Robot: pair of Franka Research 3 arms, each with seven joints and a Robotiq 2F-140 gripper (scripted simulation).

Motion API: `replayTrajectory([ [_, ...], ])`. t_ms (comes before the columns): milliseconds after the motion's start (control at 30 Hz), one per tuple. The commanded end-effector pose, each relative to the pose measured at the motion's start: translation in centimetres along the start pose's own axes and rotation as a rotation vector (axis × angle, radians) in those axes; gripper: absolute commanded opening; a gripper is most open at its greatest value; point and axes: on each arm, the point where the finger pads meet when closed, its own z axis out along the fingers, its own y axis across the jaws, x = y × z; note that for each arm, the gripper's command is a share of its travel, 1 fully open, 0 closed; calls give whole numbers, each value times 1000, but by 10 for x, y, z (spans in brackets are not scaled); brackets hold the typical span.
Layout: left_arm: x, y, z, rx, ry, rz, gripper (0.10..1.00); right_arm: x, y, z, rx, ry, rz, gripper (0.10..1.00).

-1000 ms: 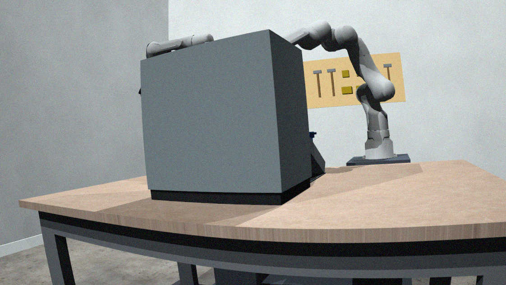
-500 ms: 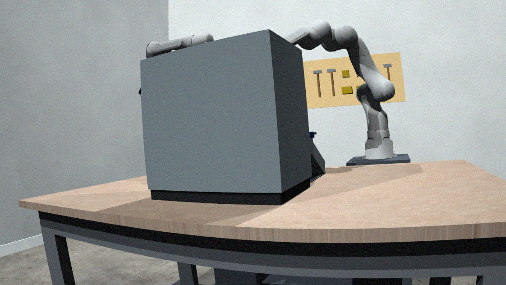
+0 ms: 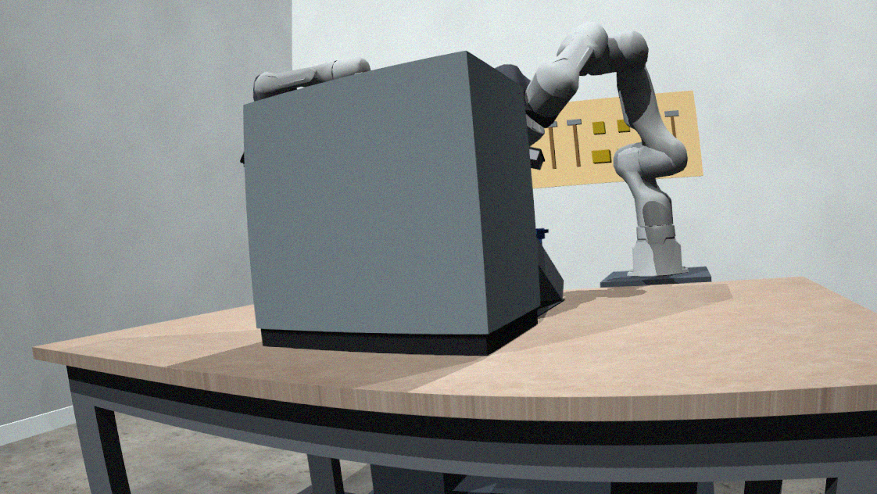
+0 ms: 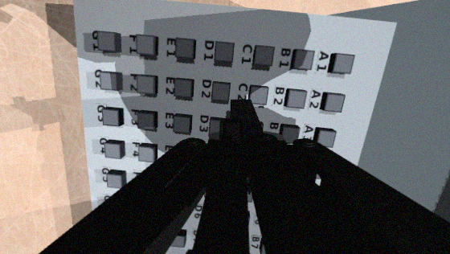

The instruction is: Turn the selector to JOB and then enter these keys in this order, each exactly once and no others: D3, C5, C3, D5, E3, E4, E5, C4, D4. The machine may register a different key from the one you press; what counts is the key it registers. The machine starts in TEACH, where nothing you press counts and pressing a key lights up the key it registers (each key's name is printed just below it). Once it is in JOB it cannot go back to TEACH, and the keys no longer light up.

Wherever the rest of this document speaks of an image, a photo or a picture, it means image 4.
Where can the grey box-shaped cabinet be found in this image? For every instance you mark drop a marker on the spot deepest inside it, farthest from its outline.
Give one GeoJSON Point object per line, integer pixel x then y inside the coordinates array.
{"type": "Point", "coordinates": [146, 64]}

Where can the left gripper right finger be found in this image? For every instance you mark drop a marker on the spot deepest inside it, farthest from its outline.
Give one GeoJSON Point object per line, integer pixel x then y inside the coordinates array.
{"type": "Point", "coordinates": [369, 215]}

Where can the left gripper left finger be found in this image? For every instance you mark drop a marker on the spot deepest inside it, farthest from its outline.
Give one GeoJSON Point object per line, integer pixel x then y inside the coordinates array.
{"type": "Point", "coordinates": [146, 214]}

